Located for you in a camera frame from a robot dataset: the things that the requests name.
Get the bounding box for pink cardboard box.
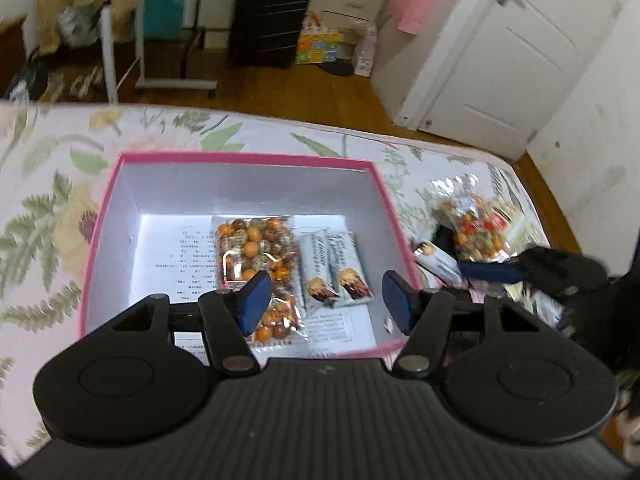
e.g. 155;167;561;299
77;152;426;361

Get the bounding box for black floor bag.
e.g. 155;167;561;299
5;60;51;101

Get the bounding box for dark wooden cabinet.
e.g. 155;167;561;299
0;15;28;98

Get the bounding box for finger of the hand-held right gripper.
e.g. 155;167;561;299
431;225;458;259
457;246;608;306

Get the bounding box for teal bag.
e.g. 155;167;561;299
142;0;196;41

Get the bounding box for grey plastic bag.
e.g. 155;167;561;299
57;5;101;48

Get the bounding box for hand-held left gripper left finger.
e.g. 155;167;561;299
100;270;273;376

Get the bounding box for black round floor object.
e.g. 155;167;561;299
320;57;356;77

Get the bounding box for pink hanging bag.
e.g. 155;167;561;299
389;0;437;36

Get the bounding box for floral bedsheet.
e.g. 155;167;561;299
0;102;581;466

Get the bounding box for wooden overbed table white frame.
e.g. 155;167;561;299
97;0;291;98

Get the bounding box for patterned slippers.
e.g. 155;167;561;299
50;67;108;103

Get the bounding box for silver snack bar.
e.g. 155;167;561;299
412;241;463;286
325;230;375;309
299;231;337;317

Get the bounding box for silver snack packet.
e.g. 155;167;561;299
505;282;568;328

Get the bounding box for colourful cardboard box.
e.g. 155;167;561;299
296;12;346;65

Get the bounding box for white door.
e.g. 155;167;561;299
420;0;632;157

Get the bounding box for black suitcase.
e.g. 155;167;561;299
229;0;313;70

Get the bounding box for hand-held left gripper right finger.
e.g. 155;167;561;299
382;270;551;380

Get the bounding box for white patterned bag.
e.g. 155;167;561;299
352;25;378;77

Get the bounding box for brown cardboard box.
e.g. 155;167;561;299
37;0;66;56

